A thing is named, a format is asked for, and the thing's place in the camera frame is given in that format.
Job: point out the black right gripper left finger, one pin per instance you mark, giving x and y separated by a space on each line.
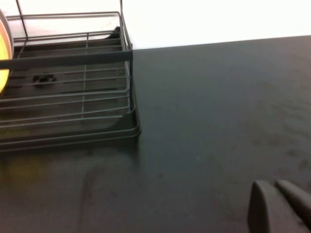
262 208

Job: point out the grey plate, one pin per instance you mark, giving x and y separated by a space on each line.
11 48

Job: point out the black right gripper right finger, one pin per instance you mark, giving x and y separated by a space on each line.
298 199

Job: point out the black plastic drip tray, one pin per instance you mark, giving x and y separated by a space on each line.
128 120

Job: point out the yellow plate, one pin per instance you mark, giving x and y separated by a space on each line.
3 80

